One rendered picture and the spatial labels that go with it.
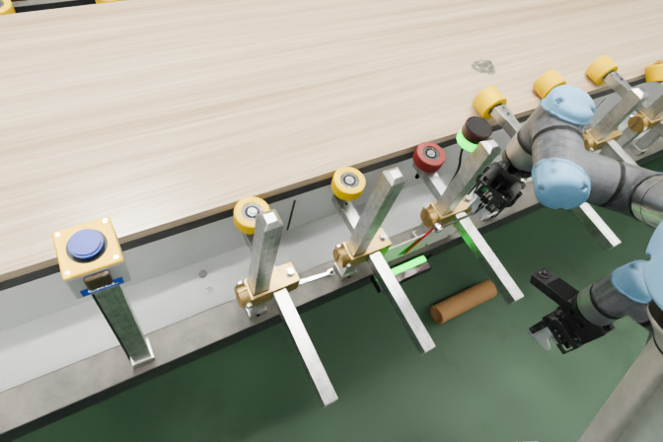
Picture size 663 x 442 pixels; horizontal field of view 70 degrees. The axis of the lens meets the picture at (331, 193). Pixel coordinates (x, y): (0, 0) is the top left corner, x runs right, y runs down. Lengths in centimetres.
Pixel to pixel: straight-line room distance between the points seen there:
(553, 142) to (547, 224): 184
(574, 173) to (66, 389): 102
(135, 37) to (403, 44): 78
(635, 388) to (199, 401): 153
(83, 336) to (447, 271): 149
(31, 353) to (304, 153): 76
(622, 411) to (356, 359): 149
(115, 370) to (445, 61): 122
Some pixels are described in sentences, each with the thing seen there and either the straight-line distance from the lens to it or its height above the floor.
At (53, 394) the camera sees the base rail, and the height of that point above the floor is 70.
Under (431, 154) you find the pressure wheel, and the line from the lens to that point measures 125.
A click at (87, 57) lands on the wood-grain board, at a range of 137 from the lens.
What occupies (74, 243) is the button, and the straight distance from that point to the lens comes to 66.
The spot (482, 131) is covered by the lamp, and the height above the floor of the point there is 113.
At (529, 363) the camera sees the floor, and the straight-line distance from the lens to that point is 221.
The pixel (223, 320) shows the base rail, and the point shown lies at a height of 70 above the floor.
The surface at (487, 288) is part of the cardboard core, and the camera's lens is 215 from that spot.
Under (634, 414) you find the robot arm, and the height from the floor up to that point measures 144.
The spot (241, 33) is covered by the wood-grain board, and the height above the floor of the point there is 90.
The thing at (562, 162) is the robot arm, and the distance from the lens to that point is 75.
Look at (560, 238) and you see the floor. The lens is 260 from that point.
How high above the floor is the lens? 180
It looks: 55 degrees down
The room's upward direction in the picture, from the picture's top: 20 degrees clockwise
